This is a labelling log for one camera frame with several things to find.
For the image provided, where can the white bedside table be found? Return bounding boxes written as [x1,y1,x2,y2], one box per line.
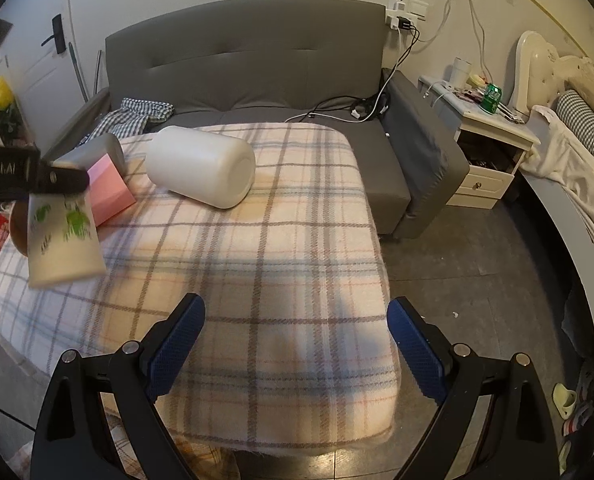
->
[417,76,540,209]

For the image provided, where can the striped pillow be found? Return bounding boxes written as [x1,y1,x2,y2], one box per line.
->
[554,90,594,157]

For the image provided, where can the wall power socket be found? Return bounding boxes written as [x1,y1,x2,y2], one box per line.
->
[387,0,428,22]

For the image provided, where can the cream bed headboard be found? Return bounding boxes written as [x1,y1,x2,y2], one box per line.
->
[509,30,594,115]

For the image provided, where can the black door handle lock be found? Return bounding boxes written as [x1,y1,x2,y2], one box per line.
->
[41,14,66,55]

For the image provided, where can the white plain cup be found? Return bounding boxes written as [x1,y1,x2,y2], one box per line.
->
[145,126,256,209]

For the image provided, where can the white charging cable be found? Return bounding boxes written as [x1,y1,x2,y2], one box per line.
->
[416,0,494,84]

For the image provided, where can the black charging cable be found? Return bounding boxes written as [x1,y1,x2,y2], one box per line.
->
[284,18,422,124]

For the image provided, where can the plaid blanket table cover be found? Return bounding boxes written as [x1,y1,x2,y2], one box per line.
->
[0,122,400,455]

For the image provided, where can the grey fabric sofa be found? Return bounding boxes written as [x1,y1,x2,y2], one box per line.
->
[45,0,470,238]

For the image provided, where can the white floral print cup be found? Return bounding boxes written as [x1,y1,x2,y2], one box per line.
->
[27,193,106,289]

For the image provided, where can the green soda can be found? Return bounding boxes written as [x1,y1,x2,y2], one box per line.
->
[480,82,502,115]

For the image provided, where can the grey cylindrical cup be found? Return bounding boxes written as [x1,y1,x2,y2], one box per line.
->
[56,133,126,177]

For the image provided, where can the pink faceted cup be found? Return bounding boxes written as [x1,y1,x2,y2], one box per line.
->
[88,155,136,226]

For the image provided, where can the white tumbler on nightstand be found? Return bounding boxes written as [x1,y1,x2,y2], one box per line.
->
[449,56,472,89]

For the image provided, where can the brown paper cup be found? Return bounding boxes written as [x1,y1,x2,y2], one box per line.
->
[9,200,29,257]

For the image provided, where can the green checked cloth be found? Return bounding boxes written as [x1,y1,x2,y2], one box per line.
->
[78,98,175,146]

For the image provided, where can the white bed sheet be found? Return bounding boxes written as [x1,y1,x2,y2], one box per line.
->
[521,105,594,244]

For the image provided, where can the green handled broom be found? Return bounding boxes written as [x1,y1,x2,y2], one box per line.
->
[68,41,90,103]

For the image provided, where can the white door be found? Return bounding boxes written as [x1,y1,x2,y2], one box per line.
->
[0,0,84,152]

